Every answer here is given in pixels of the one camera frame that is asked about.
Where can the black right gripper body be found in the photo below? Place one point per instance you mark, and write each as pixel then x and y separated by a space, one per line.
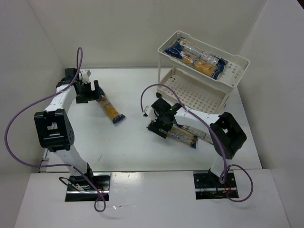
pixel 159 128

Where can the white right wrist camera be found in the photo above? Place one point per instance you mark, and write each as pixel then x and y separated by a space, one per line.
pixel 149 112

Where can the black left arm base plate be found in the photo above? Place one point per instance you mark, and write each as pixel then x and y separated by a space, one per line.
pixel 81 191

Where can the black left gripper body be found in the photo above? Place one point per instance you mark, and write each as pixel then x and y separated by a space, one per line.
pixel 90 94

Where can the spaghetti bag label side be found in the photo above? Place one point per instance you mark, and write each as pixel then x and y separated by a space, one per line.
pixel 199 133
pixel 208 57
pixel 174 133

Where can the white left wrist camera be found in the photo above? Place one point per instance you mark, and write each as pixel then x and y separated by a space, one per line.
pixel 84 76

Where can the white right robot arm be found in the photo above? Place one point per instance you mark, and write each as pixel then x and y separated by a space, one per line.
pixel 226 134

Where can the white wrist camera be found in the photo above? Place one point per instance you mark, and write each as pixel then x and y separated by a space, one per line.
pixel 84 76
pixel 149 112

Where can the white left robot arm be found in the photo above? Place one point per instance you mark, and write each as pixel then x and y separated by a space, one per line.
pixel 55 131

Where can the spaghetti bag blue yellow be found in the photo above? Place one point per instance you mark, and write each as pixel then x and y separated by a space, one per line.
pixel 109 109
pixel 194 62

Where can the cream two-tier rolling cart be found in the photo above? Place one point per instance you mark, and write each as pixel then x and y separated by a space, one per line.
pixel 193 88

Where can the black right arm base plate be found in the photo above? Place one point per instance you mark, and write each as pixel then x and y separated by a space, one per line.
pixel 208 187

